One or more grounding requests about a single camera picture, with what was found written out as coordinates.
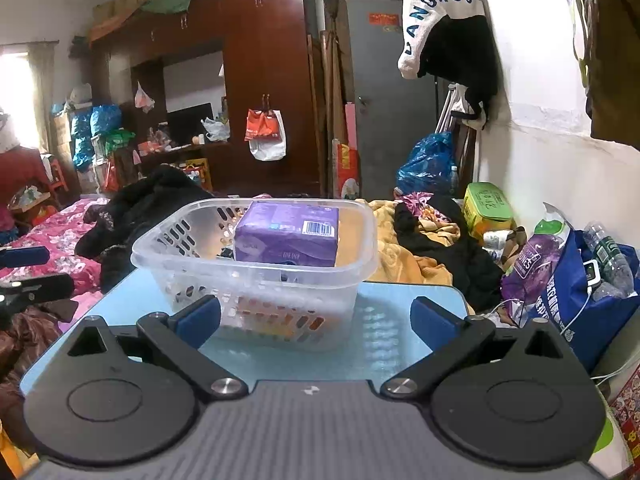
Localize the clear plastic basket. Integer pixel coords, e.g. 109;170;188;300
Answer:
131;198;378;351

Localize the purple tissue pack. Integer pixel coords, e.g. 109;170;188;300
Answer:
233;202;340;268

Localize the pink floral bedsheet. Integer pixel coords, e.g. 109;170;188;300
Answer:
1;198;106;295

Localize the light blue folding table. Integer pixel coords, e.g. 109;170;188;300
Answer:
20;270;466;396

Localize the yellow blanket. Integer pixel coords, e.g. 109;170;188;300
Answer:
368;200;460;286

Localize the black clothes pile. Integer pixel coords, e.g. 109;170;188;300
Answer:
75;165;213;294

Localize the blue shopping bag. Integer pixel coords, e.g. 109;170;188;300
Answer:
528;231;639;370

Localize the green box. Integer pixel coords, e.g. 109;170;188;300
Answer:
462;182;514;240

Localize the blue plastic bag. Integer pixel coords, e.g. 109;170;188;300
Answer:
396;131;458;195

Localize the red white hanging bag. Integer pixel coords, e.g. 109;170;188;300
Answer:
244;110;286;162

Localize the grey metal door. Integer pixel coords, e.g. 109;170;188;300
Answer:
346;0;438;200

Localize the red wooden wardrobe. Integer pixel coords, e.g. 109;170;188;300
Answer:
90;0;326;196

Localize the black hanging garment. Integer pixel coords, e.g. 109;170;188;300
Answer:
418;15;499;119

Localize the white jacket with blue letters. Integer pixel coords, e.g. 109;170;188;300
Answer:
398;0;485;79

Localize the brown hanging bag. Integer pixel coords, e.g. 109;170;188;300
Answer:
575;0;639;148

